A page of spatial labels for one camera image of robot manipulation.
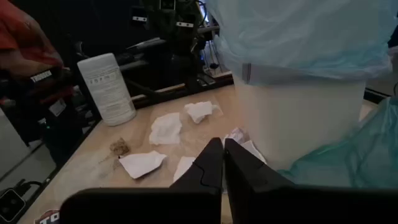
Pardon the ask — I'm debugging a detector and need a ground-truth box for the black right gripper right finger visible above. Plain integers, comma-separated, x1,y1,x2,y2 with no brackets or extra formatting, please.
224,138,398,224

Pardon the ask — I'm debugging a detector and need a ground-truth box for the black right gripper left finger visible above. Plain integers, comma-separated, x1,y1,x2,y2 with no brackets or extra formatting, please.
60,138,224,224

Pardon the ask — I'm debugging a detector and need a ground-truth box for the torn white paper piece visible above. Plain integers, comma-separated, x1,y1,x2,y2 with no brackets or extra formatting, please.
118,151,167,180
173,156,197,183
241,139,267,165

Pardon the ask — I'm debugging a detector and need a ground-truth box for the white tissue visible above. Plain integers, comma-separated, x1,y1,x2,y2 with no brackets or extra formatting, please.
149,112,183,146
184,101,222,124

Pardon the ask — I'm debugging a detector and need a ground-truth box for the torn shiny wrapper piece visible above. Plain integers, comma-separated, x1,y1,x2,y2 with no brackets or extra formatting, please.
223,126,247,146

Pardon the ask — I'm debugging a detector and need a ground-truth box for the white plastic trash bin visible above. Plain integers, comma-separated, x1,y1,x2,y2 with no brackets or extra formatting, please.
233,73,367,171

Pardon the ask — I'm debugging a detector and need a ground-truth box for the teal green trash bag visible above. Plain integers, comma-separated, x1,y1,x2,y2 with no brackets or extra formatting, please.
278,96,398,189

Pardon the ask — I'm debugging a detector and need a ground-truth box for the brown paper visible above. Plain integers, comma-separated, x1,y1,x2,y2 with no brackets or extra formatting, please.
109,138,131,156

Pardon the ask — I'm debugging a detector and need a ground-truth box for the light blue trash bag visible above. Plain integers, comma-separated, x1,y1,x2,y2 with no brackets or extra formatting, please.
205,0,398,87

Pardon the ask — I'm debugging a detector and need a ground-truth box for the clear plastic cup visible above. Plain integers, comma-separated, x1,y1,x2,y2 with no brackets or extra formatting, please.
76,52,137,127

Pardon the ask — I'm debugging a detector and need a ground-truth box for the black power adapter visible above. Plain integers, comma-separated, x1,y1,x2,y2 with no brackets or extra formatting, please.
0,188,26,223

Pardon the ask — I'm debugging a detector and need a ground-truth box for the person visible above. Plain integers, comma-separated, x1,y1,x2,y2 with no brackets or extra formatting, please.
0,0,65,79

